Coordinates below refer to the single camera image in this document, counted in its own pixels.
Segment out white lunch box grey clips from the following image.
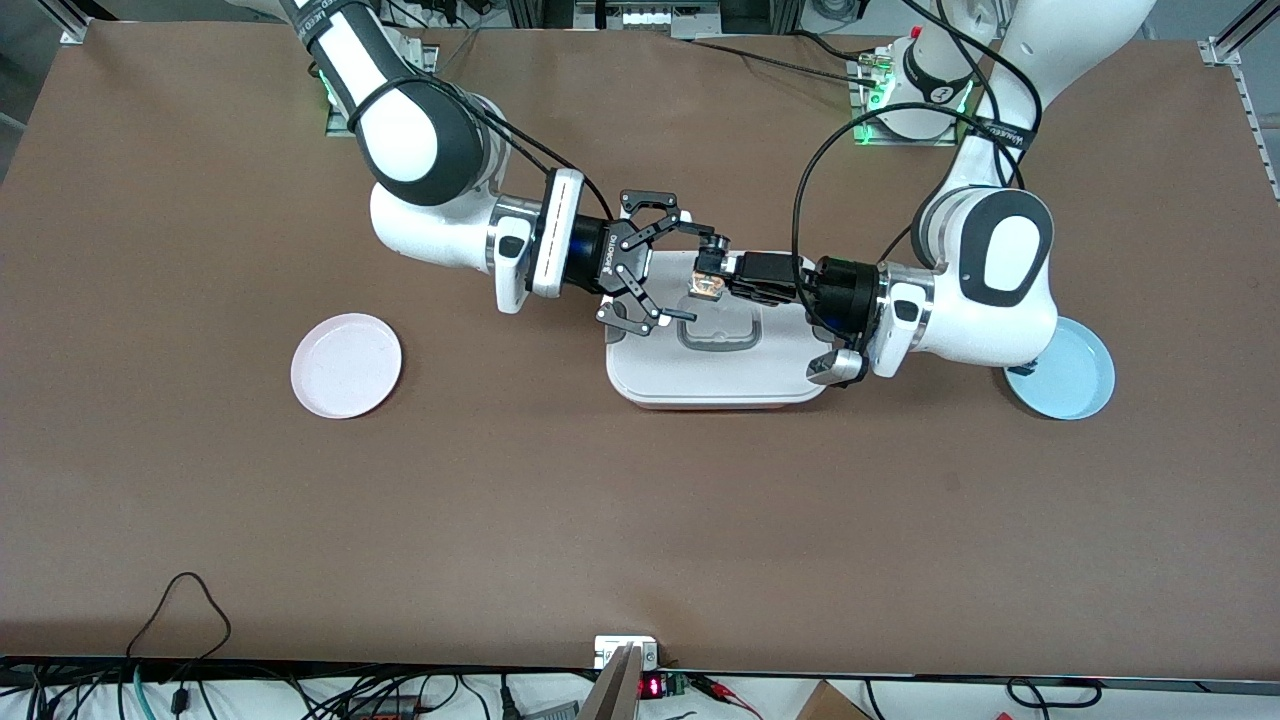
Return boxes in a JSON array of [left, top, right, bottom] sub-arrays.
[[605, 250, 834, 411]]

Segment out small white socket box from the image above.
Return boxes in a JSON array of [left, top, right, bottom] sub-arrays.
[[594, 636, 659, 670]]

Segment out grey device with white lights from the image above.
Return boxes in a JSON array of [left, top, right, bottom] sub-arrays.
[[575, 0, 697, 39]]

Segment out light blue round plate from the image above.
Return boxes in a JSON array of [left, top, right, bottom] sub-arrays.
[[1003, 317, 1116, 421]]

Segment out pink round plate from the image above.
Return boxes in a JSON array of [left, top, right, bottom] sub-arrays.
[[291, 314, 404, 419]]

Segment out grey aluminium bar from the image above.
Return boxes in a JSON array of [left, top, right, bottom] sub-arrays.
[[578, 645, 644, 720]]

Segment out brown cardboard piece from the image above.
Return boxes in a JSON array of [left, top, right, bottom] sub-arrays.
[[795, 680, 873, 720]]

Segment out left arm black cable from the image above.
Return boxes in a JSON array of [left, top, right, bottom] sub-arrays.
[[792, 0, 1043, 293]]

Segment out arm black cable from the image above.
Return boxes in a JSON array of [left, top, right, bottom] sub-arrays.
[[345, 75, 617, 233], [792, 0, 1043, 293]]

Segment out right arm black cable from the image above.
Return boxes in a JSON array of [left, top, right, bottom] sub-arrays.
[[345, 75, 617, 233]]

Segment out long black table cable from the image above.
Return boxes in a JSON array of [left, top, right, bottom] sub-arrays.
[[688, 36, 873, 85]]

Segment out black oval cable loop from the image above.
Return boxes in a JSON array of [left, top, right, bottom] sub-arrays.
[[1005, 678, 1103, 709]]

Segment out aluminium frame rail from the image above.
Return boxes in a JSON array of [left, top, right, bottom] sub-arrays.
[[38, 0, 107, 44], [1197, 0, 1280, 207]]

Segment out looped thin black cable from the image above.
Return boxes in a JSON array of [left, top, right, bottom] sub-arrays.
[[125, 572, 233, 663]]

